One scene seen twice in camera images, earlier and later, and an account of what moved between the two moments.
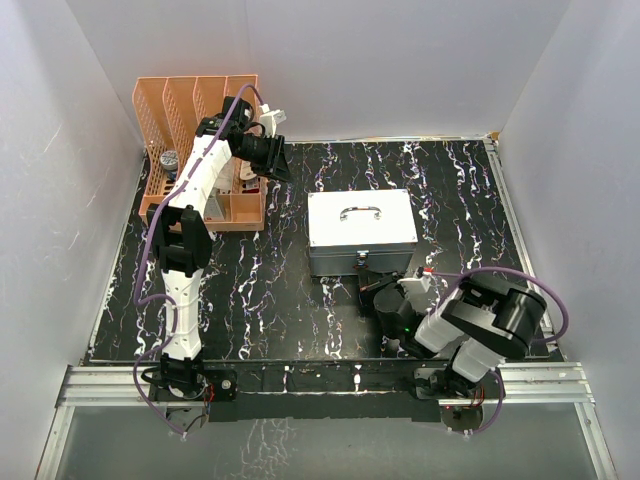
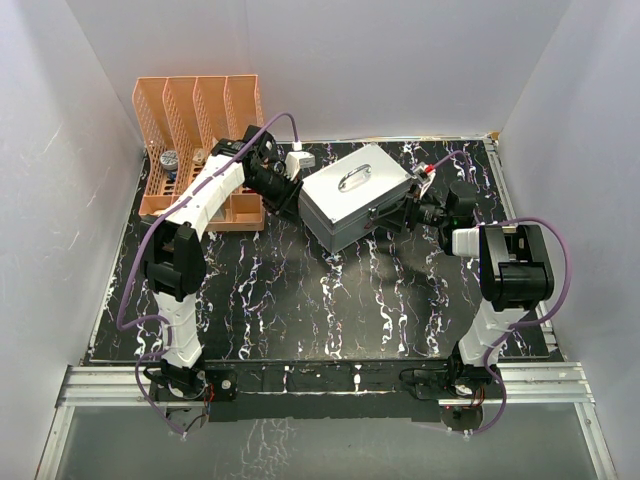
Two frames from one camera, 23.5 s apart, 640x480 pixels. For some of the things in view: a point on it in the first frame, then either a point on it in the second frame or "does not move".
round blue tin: [169, 162] does not move
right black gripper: [369, 279] → [413, 206]
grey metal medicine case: [351, 229] → [335, 200]
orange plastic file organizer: [169, 109] does not move
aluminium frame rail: [548, 384] does not move
